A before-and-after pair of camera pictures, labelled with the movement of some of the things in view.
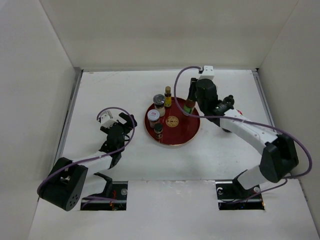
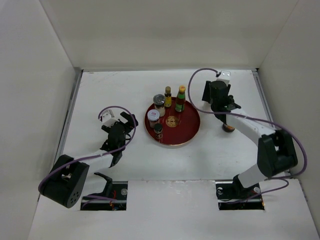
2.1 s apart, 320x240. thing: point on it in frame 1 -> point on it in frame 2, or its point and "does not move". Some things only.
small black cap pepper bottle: (158, 129) does not move
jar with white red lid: (153, 116) does not move
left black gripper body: (124, 131) does not move
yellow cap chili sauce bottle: (189, 105) -> (180, 105)
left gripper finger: (127, 119) does not move
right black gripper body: (202, 106) -> (228, 87)
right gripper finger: (192, 89) -> (208, 95)
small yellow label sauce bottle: (167, 97) does not move
